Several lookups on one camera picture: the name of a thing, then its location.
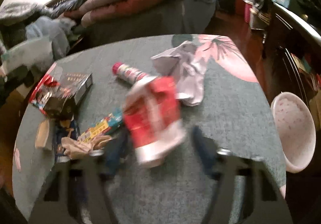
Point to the white paper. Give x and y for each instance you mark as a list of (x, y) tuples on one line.
[(186, 73)]

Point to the brown paper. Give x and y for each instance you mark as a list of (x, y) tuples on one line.
[(80, 147)]

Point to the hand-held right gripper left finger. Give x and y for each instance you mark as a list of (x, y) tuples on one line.
[(115, 150)]

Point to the pink spotted bin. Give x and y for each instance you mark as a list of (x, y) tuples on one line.
[(293, 128)]

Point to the small tan cardboard box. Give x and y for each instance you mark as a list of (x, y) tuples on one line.
[(43, 136)]

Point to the red and white snack packet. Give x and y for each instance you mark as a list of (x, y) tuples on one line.
[(153, 118)]

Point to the dark wooden cabinet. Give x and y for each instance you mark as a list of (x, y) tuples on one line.
[(293, 25)]

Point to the pile of clothes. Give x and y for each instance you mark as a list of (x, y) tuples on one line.
[(37, 33)]

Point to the teal colourful printed box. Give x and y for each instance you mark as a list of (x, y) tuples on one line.
[(101, 126)]

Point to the red storage container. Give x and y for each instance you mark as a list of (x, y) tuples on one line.
[(240, 4)]

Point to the green floral tablecloth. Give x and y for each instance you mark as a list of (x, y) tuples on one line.
[(225, 118)]

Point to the black cardboard box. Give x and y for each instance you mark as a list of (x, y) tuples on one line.
[(77, 86)]

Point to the red foil snack packet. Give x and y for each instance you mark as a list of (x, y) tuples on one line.
[(41, 93)]

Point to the pink capped plastic bottle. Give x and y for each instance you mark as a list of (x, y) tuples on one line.
[(128, 72)]

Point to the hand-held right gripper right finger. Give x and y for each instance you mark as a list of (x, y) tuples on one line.
[(203, 153)]

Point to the blue printed packet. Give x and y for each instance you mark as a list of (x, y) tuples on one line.
[(67, 126)]

